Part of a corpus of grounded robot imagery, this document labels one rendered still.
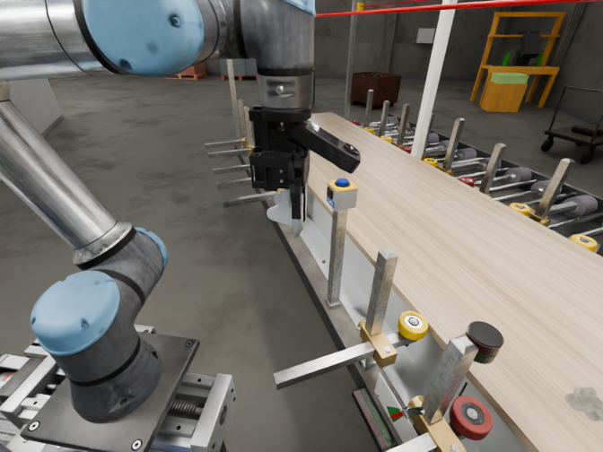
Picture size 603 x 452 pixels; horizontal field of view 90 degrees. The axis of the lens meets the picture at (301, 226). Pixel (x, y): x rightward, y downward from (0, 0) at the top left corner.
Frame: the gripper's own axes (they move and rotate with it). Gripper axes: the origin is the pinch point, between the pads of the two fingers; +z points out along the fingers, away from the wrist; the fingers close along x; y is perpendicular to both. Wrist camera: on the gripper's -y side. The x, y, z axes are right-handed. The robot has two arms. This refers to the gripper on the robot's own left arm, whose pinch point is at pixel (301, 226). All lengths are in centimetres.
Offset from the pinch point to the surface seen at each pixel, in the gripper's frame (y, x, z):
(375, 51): -83, -1193, 46
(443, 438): -33, 11, 45
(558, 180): -100, -92, 27
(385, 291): -19.7, -14.2, 27.6
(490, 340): -35.2, 5.4, 17.9
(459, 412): -36, 7, 41
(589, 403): -65, 1, 41
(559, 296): -77, -34, 42
